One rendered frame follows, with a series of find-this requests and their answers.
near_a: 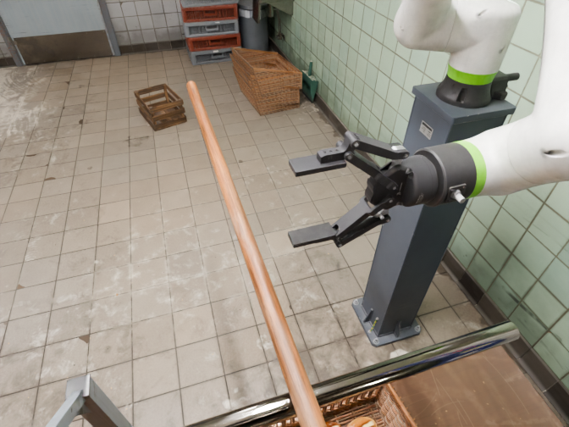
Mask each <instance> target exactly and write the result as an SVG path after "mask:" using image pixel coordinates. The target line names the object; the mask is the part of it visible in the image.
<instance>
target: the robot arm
mask: <svg viewBox="0 0 569 427"><path fill-rule="evenodd" d="M521 13H522V11H521V8H520V6H519V5H518V4H517V3H515V2H513V1H511V0H402V2H401V5H400V7H399V9H398V11H397V13H396V15H395V20H394V33H395V37H396V39H397V41H398V42H399V43H400V44H401V45H402V46H403V47H406V48H408V49H412V50H422V51H432V52H443V53H450V59H449V62H448V70H447V74H446V76H445V78H444V79H443V81H442V82H441V83H440V84H439V85H438V86H437V90H436V96H437V97H438V98H439V99H440V100H441V101H443V102H445V103H448V104H450V105H453V106H456V107H460V108H482V107H485V106H487V105H488V104H489V103H490V101H491V98H492V99H496V100H504V99H505V98H506V96H507V94H508V92H507V91H505V90H506V88H507V87H508V85H507V84H508V81H512V80H518V79H519V78H520V74H519V73H518V72H516V73H510V74H505V73H503V72H501V71H499V69H500V66H501V64H502V61H503V59H504V57H505V54H506V51H507V49H508V47H509V45H510V43H511V39H512V37H513V35H514V32H515V30H516V27H517V24H518V21H519V19H520V17H521ZM344 138H345V139H344V141H338V142H337V143H336V145H335V146H336V147H332V148H328V149H323V150H320V151H318V152H317V154H315V155H311V156H305V157H301V158H292V159H289V166H290V168H291V169H292V171H293V173H294V175H295V176H296V177H299V176H303V175H311V174H316V173H320V172H324V171H329V170H333V169H341V168H345V167H346V164H347V162H346V161H348V162H349V163H351V164H353V165H354V166H356V167H357V168H359V169H360V170H362V171H363V172H365V173H366V174H368V175H370V177H369V178H367V188H366V190H365V193H364V194H365V195H364V196H363V197H362V198H361V199H360V202H359V203H358V204H357V205H356V206H355V207H354V208H352V209H351V210H350V211H349V212H347V213H346V214H345V215H343V216H342V217H341V218H340V219H338V220H337V221H336V222H335V223H333V224H332V225H330V223H329V222H328V223H323V224H320V225H313V226H309V227H306V228H302V229H298V230H292V231H288V237H289V238H290V242H291V244H292V246H293V248H297V247H303V246H306V245H310V244H313V243H319V242H324V241H330V240H333V241H334V244H335V245H336V246H337V247H342V246H344V245H345V244H347V243H348V242H350V241H353V240H354V239H356V238H357V237H358V236H361V235H363V234H364V233H366V232H368V231H370V230H371V229H373V228H375V227H376V226H378V225H382V224H385V223H388V222H390V221H391V217H390V216H389V209H390V208H392V207H394V206H396V205H401V206H404V207H411V206H416V205H419V204H424V205H426V206H428V207H436V206H439V205H443V204H446V203H451V202H457V201H458V202H459V203H464V202H465V201H466V199H468V198H472V197H481V196H505V195H510V194H512V193H515V192H518V191H522V190H526V189H528V188H531V187H535V186H541V185H545V184H550V183H556V182H562V181H569V0H544V34H543V45H542V54H541V63H540V70H539V83H538V90H537V96H536V100H535V104H534V108H533V112H532V113H531V114H530V115H529V116H528V117H526V118H524V119H520V120H518V121H515V122H513V123H510V124H508V125H503V126H501V127H497V128H494V129H491V130H486V131H485V132H483V133H481V134H479V135H477V136H474V137H472V138H469V139H466V140H463V141H455V142H451V143H446V144H442V145H438V146H432V147H425V148H421V149H419V150H417V151H416V152H415V153H414V154H413V156H410V157H409V155H410V153H409V152H408V151H407V150H406V149H405V148H404V147H403V146H402V145H401V144H400V143H399V142H397V143H386V142H383V141H379V140H376V139H373V138H370V137H367V136H363V135H360V134H357V133H355V132H352V131H347V132H346V133H345V134H344ZM355 149H357V150H360V151H364V152H366V153H371V154H374V155H377V156H380V157H383V158H388V159H390V160H391V161H389V162H388V163H387V164H385V165H384V166H383V167H381V168H380V167H379V166H378V165H377V164H375V163H373V162H370V161H369V160H368V159H366V158H364V157H363V156H362V155H361V154H359V153H358V152H356V151H355ZM345 160H346V161H345ZM368 201H369V202H370V203H371V204H372V205H374V207H373V208H371V207H370V206H369V205H368V203H367V202H368ZM337 229H339V230H337Z"/></svg>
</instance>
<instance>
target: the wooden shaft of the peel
mask: <svg viewBox="0 0 569 427"><path fill-rule="evenodd" d="M186 87H187V90H188V92H189V95H190V98H191V102H192V105H193V108H194V110H195V113H196V117H197V120H198V123H199V125H200V128H201V131H202V135H203V138H204V141H205V143H206V146H207V150H208V153H209V156H210V159H211V161H212V164H213V168H214V171H215V174H216V176H217V179H218V183H219V185H220V188H221V191H222V193H223V196H224V200H225V203H226V206H227V209H228V211H229V216H230V218H231V221H232V224H233V226H234V229H235V234H236V236H237V239H238V242H239V244H240V249H241V251H242V254H243V257H244V259H245V262H246V267H247V269H248V272H249V275H250V277H251V282H252V284H253V287H254V290H255V292H256V295H257V300H258V302H259V305H260V308H261V310H262V315H263V317H264V320H265V323H266V325H267V327H268V332H269V334H270V337H271V340H272V343H273V347H274V350H275V352H276V355H277V358H278V360H279V365H280V368H281V370H282V373H283V376H284V380H285V383H286V385H287V388H288V391H289V393H290V398H291V401H292V403H293V406H294V409H295V411H296V416H297V418H298V421H299V424H300V427H327V425H326V423H325V420H324V418H323V415H322V412H321V409H320V407H319V405H318V401H317V398H316V397H315V394H314V392H313V389H312V386H311V383H310V381H309V379H308V376H307V372H306V370H305V368H304V365H303V363H302V361H301V357H300V354H299V352H298V350H297V347H296V344H295V342H294V339H293V336H292V334H291V332H290V328H289V326H288V324H287V321H286V318H285V315H284V313H283V310H282V307H281V306H280V303H279V299H278V297H277V295H276V292H275V290H274V288H273V284H272V281H271V279H270V277H269V274H268V271H267V268H266V266H265V263H264V262H263V259H262V255H261V253H260V251H259V248H258V245H257V242H256V240H255V237H254V235H253V233H252V230H251V227H250V224H249V222H248V219H247V217H246V213H245V211H244V208H243V206H242V204H241V201H240V198H239V195H238V193H237V190H236V188H235V184H234V182H233V180H232V177H231V175H230V172H229V169H228V166H227V164H226V162H225V160H224V155H223V154H222V151H221V149H220V146H219V144H218V140H217V137H216V136H215V133H214V131H213V127H212V125H211V122H210V120H209V118H208V115H207V111H206V109H205V107H204V104H203V102H202V99H201V96H200V93H199V91H198V89H197V86H196V83H195V82H193V81H189V82H188V83H187V85H186Z"/></svg>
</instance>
